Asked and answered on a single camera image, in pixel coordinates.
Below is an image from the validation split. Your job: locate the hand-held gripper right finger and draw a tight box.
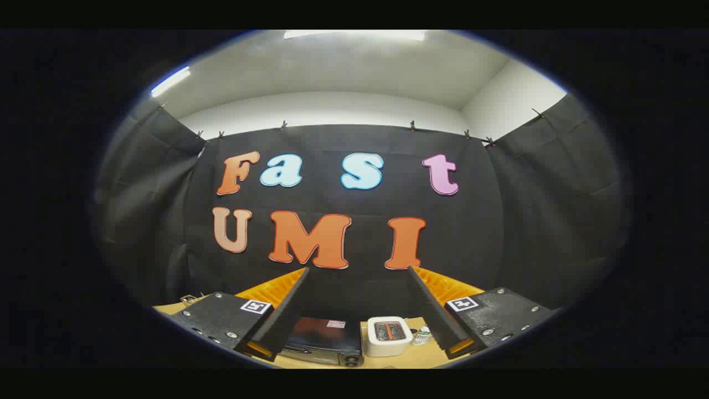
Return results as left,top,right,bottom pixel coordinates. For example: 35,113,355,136
408,266,555,360

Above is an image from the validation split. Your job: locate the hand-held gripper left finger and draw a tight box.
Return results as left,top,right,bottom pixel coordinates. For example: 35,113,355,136
166,267,310,362

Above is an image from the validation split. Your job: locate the black toaster oven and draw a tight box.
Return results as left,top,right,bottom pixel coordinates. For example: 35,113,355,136
279,316,364,368

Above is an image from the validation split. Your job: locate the white pop-up toaster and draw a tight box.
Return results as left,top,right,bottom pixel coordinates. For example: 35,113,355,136
366,316,414,358

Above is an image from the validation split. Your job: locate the ceiling light strip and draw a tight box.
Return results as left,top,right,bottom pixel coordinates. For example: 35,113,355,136
283,30,428,42
150,66,192,98

